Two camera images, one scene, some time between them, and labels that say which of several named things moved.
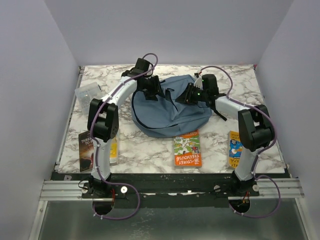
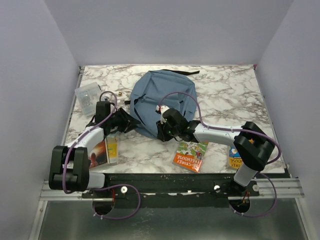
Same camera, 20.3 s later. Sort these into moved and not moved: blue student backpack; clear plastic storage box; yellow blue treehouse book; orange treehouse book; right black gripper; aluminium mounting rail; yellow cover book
Moved: right black gripper; blue student backpack; orange treehouse book
Not moved: aluminium mounting rail; yellow cover book; yellow blue treehouse book; clear plastic storage box
